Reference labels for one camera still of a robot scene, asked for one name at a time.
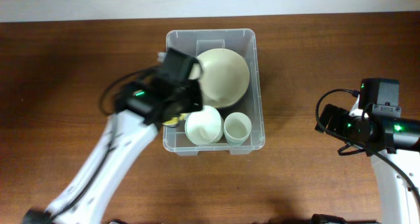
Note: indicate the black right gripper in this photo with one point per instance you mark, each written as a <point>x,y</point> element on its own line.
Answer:
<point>340,115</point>

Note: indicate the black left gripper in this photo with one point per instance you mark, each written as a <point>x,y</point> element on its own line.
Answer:
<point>195,90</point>

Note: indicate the yellow small bowl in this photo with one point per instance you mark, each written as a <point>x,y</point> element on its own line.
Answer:
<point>175,121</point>

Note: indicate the white small bowl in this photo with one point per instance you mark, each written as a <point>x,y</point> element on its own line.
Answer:
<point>208,117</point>

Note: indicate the mint green small bowl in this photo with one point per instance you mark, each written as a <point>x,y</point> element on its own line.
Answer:
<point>204,135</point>

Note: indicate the cream bowl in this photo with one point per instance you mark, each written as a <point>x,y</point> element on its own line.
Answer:
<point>225,79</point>

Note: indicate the dark blue bowl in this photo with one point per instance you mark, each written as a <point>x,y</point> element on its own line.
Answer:
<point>236,104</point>

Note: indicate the cream cup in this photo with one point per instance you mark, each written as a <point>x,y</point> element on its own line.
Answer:
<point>237,127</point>

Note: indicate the mint green cup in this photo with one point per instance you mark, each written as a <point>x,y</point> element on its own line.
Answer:
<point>235,143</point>

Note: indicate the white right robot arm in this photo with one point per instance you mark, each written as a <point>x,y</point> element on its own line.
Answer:
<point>391,142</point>

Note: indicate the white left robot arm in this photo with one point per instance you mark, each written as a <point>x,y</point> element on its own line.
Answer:
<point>140,110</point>

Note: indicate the clear plastic storage bin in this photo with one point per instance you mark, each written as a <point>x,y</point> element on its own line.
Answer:
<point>242,41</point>

